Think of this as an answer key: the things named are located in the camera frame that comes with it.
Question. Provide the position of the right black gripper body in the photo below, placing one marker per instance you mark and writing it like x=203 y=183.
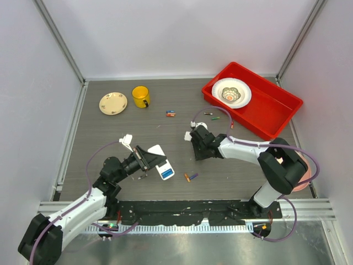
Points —
x=200 y=153

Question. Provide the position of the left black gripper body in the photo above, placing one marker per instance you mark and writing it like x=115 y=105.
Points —
x=133 y=163

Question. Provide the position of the white remote control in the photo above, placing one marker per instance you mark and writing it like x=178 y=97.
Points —
x=163 y=166

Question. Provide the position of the white battery cover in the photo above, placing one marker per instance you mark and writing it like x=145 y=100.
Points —
x=187 y=136

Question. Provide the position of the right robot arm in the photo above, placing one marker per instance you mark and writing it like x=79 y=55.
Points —
x=280 y=163

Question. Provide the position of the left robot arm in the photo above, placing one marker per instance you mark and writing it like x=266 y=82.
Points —
x=47 y=236

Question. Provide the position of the purple battery lower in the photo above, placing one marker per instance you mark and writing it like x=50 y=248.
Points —
x=193 y=176

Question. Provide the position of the orange battery lower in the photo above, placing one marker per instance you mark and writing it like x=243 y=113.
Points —
x=187 y=177

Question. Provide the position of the small patterned bowl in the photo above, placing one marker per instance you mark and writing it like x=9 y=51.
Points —
x=230 y=94

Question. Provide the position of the white paper plate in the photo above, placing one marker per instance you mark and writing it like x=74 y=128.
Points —
x=242 y=87

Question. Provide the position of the cream floral plate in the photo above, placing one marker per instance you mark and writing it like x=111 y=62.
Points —
x=113 y=103

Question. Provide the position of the yellow mug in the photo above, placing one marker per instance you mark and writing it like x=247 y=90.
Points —
x=141 y=97

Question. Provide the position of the red plastic bin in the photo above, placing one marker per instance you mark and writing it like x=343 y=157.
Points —
x=270 y=107

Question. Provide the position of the pink white plate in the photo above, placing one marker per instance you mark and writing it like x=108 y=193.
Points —
x=305 y=177

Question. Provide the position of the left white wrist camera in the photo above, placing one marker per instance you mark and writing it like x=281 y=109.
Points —
x=125 y=141

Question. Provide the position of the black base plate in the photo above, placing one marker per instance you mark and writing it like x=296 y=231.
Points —
x=190 y=212

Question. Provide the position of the white slotted cable duct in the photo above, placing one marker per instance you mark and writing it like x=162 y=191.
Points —
x=203 y=228

